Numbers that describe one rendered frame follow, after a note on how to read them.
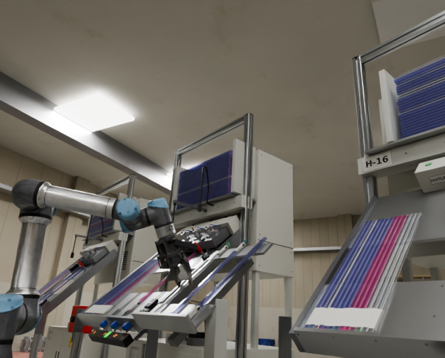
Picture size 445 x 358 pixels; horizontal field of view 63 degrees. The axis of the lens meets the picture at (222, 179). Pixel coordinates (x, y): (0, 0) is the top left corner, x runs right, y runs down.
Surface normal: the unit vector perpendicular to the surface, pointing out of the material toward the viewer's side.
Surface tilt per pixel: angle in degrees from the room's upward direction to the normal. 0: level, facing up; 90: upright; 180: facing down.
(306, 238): 90
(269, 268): 90
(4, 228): 90
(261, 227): 90
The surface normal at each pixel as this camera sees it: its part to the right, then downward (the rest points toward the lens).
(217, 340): 0.66, -0.24
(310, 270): -0.49, -0.34
